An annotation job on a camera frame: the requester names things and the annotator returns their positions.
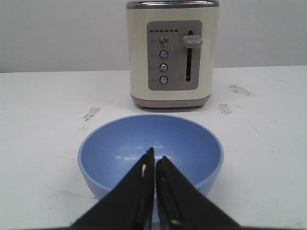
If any cream and chrome toaster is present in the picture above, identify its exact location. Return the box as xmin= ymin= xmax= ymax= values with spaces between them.
xmin=126 ymin=0 xmax=219 ymax=110

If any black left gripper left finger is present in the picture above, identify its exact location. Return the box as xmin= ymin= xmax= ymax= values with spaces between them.
xmin=72 ymin=147 xmax=155 ymax=227

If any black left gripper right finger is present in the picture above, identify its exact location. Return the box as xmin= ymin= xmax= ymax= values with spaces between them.
xmin=156 ymin=156 xmax=240 ymax=227

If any blue bowl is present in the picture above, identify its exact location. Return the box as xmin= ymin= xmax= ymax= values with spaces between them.
xmin=78 ymin=115 xmax=224 ymax=230

